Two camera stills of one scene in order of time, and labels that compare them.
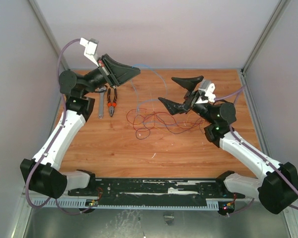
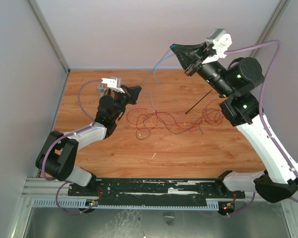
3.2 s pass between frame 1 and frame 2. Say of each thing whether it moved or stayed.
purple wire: stayed
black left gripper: moved
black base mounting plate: stayed
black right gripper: moved
